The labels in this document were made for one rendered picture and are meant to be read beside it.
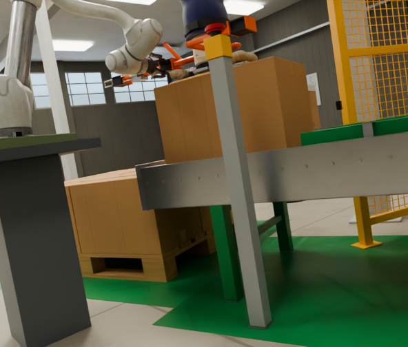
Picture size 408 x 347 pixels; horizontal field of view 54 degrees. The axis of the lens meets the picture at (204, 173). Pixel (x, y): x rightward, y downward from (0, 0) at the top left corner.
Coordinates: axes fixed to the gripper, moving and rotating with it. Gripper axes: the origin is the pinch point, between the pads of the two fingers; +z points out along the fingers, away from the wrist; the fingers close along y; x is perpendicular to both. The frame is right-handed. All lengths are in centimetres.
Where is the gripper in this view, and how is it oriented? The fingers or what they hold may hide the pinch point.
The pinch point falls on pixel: (167, 67)
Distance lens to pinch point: 213.9
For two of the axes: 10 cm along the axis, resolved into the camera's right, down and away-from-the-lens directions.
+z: 5.2, -1.7, 8.4
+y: 1.7, 9.8, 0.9
